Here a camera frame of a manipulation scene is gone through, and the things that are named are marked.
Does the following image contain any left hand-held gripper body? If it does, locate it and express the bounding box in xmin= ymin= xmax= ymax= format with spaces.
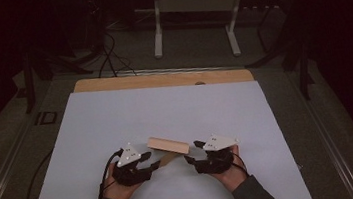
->
xmin=108 ymin=140 xmax=155 ymax=189

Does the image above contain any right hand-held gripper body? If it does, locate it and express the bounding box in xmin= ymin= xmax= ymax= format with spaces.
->
xmin=191 ymin=131 xmax=243 ymax=177

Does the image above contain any square wooden clock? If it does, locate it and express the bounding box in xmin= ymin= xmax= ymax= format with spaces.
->
xmin=146 ymin=132 xmax=193 ymax=170

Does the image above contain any person's left hand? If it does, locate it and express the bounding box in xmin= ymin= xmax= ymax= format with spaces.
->
xmin=99 ymin=160 xmax=144 ymax=199

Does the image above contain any person's right hand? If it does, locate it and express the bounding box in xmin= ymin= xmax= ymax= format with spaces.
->
xmin=208 ymin=144 xmax=251 ymax=195

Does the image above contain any white table sheet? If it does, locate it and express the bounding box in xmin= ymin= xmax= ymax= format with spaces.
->
xmin=13 ymin=67 xmax=314 ymax=199

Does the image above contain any black metal stand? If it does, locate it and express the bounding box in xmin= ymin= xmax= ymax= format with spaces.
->
xmin=19 ymin=42 xmax=98 ymax=114
xmin=238 ymin=0 xmax=317 ymax=107

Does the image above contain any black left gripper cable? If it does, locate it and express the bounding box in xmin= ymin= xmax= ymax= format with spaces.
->
xmin=92 ymin=148 xmax=129 ymax=199

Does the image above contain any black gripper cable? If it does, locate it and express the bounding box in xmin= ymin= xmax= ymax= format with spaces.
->
xmin=92 ymin=148 xmax=129 ymax=199
xmin=230 ymin=151 xmax=251 ymax=179

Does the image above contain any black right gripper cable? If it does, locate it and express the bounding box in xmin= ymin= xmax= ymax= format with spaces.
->
xmin=230 ymin=151 xmax=251 ymax=179

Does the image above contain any bundle of black floor cables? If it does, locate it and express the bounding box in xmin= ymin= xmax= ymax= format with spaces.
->
xmin=93 ymin=27 xmax=137 ymax=80

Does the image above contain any black cable on floor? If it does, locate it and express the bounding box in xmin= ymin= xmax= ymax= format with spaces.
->
xmin=12 ymin=148 xmax=60 ymax=199

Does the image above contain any white metal table frame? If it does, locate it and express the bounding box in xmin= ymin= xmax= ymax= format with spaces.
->
xmin=147 ymin=0 xmax=254 ymax=66

